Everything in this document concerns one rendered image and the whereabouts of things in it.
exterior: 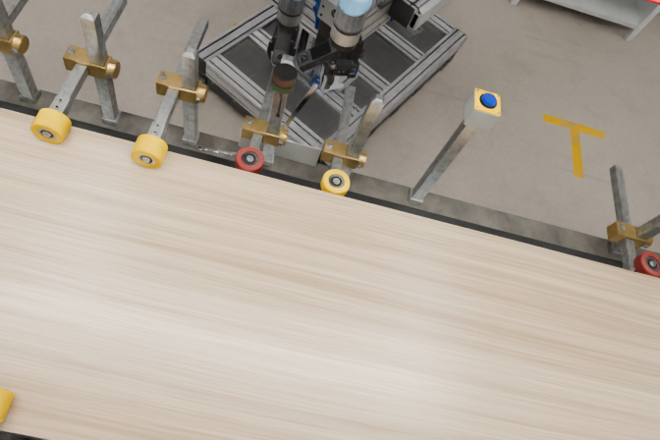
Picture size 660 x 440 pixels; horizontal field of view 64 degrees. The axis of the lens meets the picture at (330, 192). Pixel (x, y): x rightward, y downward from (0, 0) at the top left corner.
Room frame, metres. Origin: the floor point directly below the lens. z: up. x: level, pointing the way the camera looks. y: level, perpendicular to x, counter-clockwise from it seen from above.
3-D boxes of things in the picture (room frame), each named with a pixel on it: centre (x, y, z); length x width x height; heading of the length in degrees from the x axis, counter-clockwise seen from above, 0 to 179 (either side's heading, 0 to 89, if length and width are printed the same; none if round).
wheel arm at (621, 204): (1.22, -0.94, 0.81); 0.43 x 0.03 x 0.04; 12
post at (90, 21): (0.81, 0.72, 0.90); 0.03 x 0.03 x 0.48; 12
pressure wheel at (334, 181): (0.82, 0.00, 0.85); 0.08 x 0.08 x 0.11
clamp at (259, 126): (0.91, 0.25, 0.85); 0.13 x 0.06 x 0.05; 102
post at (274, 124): (0.91, 0.23, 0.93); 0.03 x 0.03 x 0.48; 12
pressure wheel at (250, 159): (0.77, 0.24, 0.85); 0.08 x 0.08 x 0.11
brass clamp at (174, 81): (0.86, 0.50, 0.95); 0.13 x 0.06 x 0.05; 102
